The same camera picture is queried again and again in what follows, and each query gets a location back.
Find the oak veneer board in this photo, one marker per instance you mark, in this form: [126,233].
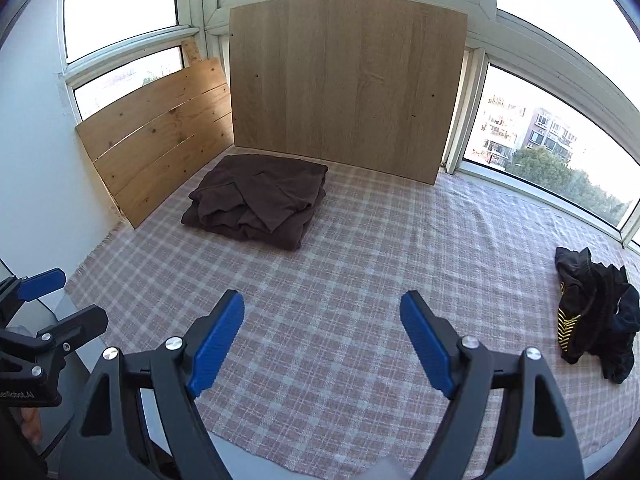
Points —
[350,85]

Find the green trees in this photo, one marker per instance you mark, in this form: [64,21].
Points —
[565,180]

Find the pink plaid blanket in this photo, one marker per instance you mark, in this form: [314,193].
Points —
[350,270]

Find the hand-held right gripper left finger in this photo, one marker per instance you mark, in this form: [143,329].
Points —
[217,345]

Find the apartment buildings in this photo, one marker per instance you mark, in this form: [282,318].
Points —
[520,125]

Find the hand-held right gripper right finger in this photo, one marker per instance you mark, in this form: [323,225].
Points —
[427,345]

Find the white window frame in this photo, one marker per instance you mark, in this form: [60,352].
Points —
[202,0]

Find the navy garment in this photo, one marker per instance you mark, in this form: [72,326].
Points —
[622,340]

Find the pine plank board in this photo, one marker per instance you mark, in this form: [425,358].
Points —
[160,135]

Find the black garment with yellow stripes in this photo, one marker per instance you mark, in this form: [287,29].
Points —
[585,305]

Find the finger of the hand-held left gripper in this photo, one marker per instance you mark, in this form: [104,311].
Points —
[80,325]
[42,284]

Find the brown fleece garment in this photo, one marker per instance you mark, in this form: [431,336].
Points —
[260,200]

